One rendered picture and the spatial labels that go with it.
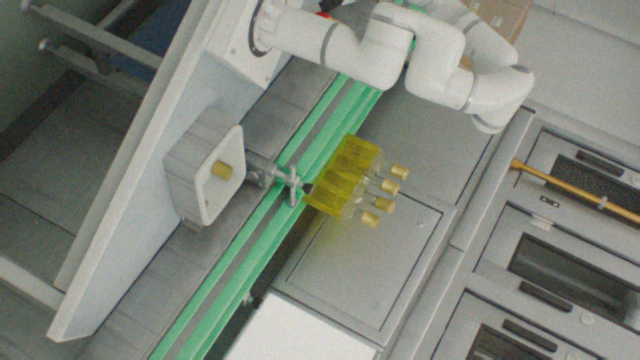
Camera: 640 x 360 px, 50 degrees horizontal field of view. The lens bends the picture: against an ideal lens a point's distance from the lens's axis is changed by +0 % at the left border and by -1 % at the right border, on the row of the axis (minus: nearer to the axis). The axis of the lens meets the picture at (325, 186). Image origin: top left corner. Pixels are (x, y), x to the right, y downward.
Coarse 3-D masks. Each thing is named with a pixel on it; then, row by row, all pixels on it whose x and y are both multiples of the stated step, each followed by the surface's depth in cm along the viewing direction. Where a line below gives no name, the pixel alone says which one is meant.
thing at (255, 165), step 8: (248, 152) 171; (248, 160) 170; (256, 160) 170; (264, 160) 170; (248, 168) 172; (256, 168) 170; (264, 168) 169; (248, 176) 175; (256, 176) 172; (264, 176) 171; (256, 184) 176; (264, 184) 174
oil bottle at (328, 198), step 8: (320, 184) 182; (328, 184) 182; (312, 192) 181; (320, 192) 181; (328, 192) 181; (336, 192) 181; (344, 192) 181; (304, 200) 184; (312, 200) 182; (320, 200) 180; (328, 200) 180; (336, 200) 180; (344, 200) 180; (352, 200) 180; (320, 208) 183; (328, 208) 181; (336, 208) 179; (344, 208) 179; (352, 208) 180; (336, 216) 182; (344, 216) 180
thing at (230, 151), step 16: (240, 128) 154; (224, 144) 150; (240, 144) 159; (208, 160) 147; (224, 160) 168; (240, 160) 165; (208, 176) 169; (240, 176) 170; (208, 192) 167; (224, 192) 168; (208, 208) 165; (208, 224) 163
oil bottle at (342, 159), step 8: (336, 152) 188; (344, 152) 188; (328, 160) 187; (336, 160) 186; (344, 160) 186; (352, 160) 187; (360, 160) 187; (344, 168) 185; (352, 168) 185; (360, 168) 185; (368, 168) 186; (360, 176) 184; (368, 176) 184; (368, 184) 186
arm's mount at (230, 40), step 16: (224, 0) 140; (240, 0) 139; (256, 0) 142; (288, 0) 155; (224, 16) 140; (240, 16) 139; (256, 16) 144; (208, 32) 140; (224, 32) 139; (240, 32) 141; (208, 48) 140; (224, 48) 139; (240, 48) 144; (256, 48) 149; (272, 48) 157; (224, 64) 151; (240, 64) 146; (256, 64) 153; (272, 64) 161; (256, 80) 156
